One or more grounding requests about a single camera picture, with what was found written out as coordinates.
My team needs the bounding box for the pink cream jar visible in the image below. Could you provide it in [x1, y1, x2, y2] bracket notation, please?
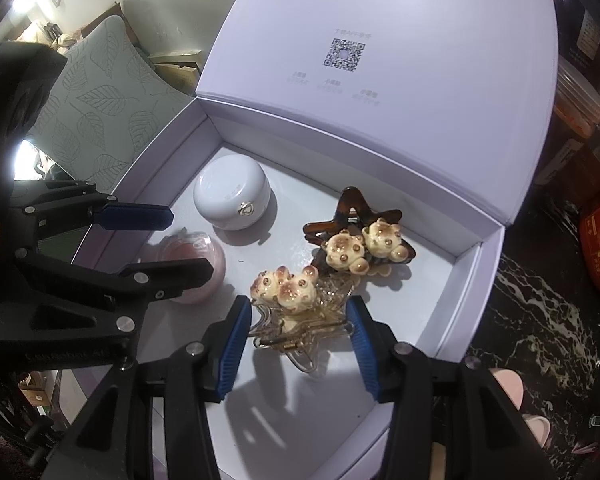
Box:
[140, 230, 227, 306]

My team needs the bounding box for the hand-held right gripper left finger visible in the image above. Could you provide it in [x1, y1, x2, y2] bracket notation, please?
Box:
[45, 294, 255, 480]

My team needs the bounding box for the clear star bear hair clip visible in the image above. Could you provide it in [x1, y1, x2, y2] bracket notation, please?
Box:
[247, 265, 356, 376]

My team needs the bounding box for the white cream jar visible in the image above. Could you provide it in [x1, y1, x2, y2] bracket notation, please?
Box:
[193, 154, 272, 232]

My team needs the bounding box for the black coiled cable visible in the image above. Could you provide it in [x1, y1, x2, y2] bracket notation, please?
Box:
[0, 360, 81, 480]

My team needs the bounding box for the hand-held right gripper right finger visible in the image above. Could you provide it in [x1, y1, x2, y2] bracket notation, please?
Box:
[345, 295, 561, 480]

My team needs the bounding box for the dark purple spice jar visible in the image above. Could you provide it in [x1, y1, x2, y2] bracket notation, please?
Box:
[562, 0, 600, 68]

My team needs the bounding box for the brown wooden frame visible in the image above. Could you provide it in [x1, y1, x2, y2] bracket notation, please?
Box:
[150, 50, 203, 96]

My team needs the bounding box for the brown star bear hair clip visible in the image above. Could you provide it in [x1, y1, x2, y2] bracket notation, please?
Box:
[302, 186, 416, 278]

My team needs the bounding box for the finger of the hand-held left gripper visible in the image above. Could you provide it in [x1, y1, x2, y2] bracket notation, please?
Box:
[10, 180, 175, 235]
[15, 247, 215, 312]

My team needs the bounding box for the white hinged gift box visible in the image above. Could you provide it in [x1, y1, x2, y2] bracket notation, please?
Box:
[75, 0, 561, 480]

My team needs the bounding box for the leaf-patterned grey cushion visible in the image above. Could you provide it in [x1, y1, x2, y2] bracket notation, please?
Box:
[25, 15, 198, 196]

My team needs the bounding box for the pink eared compact case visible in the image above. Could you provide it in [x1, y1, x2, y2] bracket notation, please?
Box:
[522, 414, 552, 453]

